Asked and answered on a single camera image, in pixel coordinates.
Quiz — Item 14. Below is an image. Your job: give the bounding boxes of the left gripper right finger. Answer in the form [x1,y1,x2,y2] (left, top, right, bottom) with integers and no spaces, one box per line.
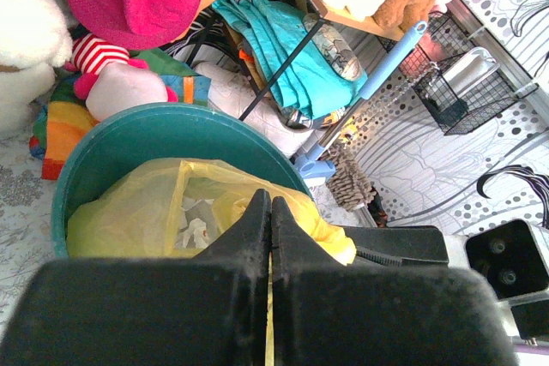
[271,197,516,365]

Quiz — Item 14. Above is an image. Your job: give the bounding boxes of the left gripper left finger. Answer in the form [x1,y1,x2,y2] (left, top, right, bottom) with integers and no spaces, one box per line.
[1,190,271,365]

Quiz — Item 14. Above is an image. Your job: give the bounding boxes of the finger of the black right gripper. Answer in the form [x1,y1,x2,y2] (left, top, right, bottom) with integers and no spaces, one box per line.
[345,225,449,267]

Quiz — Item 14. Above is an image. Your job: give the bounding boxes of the teal plastic trash bin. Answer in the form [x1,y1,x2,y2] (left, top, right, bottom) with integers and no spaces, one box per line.
[51,103,310,258]

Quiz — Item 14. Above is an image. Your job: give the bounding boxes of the crumpled white paper trash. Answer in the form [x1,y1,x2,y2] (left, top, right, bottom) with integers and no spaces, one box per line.
[175,197,221,250]

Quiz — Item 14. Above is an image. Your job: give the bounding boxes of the white quilted bag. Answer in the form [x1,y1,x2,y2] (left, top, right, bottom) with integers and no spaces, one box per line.
[194,62,324,158]

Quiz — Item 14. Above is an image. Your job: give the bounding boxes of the black orange toy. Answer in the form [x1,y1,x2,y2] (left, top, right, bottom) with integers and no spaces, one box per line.
[367,194,389,227]

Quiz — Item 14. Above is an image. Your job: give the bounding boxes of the beige chenille mop head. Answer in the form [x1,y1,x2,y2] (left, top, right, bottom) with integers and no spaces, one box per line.
[324,143,377,212]

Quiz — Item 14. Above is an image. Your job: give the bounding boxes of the teal folded cloth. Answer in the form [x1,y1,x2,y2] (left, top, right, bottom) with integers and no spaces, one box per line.
[212,0,369,121]

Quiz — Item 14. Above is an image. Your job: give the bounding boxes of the silver foil pouch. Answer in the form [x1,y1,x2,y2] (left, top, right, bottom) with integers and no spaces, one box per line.
[442,46,500,99]

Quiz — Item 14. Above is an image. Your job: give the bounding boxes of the grey patterned pouch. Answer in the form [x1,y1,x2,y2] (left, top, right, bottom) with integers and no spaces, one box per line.
[311,23,364,81]

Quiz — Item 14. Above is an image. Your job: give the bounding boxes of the rainbow striped box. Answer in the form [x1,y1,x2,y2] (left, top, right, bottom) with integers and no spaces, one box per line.
[29,49,211,181]

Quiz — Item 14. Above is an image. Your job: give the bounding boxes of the pink striped plush doll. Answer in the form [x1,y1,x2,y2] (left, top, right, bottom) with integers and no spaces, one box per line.
[67,33,178,122]

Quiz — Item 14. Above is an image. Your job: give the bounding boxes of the black metal shelf rack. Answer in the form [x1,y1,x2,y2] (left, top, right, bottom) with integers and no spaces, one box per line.
[184,0,407,123]

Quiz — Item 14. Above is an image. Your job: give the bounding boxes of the white plush lamb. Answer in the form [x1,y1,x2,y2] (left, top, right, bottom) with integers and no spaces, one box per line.
[1,0,72,135]

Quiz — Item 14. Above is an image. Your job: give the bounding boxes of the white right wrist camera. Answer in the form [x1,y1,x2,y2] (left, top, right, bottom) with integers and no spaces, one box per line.
[443,219,548,345]

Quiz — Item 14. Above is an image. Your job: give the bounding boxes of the blue handled mop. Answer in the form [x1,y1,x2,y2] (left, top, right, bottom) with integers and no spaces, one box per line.
[294,21,428,181]

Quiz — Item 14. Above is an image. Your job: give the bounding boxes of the black wire basket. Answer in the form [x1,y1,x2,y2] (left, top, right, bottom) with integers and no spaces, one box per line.
[398,12,539,135]

